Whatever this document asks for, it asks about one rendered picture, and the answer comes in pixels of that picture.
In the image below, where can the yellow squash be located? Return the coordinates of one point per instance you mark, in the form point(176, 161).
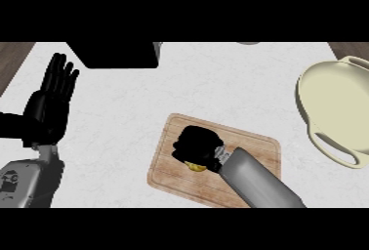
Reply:
point(195, 167)

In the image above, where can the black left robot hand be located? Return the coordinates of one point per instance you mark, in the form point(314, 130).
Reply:
point(47, 107)

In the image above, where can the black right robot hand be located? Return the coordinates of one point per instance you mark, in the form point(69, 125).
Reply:
point(198, 143)

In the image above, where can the grey round object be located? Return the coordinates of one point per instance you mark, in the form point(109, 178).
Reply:
point(248, 43)

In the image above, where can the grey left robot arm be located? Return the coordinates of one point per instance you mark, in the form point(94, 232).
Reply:
point(26, 182)

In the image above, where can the black box appliance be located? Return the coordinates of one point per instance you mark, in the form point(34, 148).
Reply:
point(117, 53)

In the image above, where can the wooden cutting board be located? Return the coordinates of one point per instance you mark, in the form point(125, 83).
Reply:
point(211, 182)

